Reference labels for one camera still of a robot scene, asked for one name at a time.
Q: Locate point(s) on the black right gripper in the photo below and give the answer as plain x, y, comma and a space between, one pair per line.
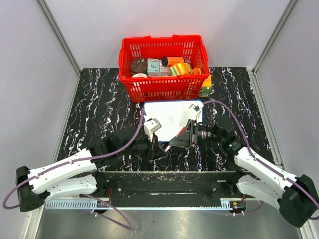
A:
187, 139

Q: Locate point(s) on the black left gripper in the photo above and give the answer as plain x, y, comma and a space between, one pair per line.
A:
155, 152

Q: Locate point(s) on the red capped marker pen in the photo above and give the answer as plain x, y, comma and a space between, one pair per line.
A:
171, 143

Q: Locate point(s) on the blue framed whiteboard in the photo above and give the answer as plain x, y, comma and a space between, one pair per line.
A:
172, 115

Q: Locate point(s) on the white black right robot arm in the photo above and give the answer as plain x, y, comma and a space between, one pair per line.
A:
296, 198

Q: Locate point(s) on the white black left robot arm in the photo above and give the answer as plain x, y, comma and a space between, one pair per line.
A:
78, 174

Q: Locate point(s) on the red plastic shopping basket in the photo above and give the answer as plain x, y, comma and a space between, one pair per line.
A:
149, 88

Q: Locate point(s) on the green yellow scrubber box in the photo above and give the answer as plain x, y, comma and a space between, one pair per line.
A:
206, 87

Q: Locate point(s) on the orange snack packet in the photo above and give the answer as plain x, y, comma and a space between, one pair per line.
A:
195, 71

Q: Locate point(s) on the yellow green sponge pack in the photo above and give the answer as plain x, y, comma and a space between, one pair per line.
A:
180, 69

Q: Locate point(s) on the pink white small box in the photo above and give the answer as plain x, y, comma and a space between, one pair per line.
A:
164, 71

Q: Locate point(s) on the white round lid container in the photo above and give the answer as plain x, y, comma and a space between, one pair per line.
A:
139, 75

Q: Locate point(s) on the orange bottle blue cap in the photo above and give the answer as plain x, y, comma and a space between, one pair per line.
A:
170, 61

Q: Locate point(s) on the teal snack box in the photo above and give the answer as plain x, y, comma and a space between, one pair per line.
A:
153, 68

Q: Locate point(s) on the brown round bread pack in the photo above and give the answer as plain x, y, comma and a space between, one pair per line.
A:
139, 65

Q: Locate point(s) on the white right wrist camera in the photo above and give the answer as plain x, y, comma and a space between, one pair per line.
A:
198, 111

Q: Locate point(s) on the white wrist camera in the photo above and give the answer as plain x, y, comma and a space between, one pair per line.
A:
198, 111
150, 127

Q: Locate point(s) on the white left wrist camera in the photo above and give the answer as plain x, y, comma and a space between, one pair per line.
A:
150, 127

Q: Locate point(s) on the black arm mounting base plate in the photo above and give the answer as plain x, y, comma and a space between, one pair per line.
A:
177, 188

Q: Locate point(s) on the white slotted cable duct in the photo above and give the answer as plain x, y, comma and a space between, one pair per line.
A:
92, 204

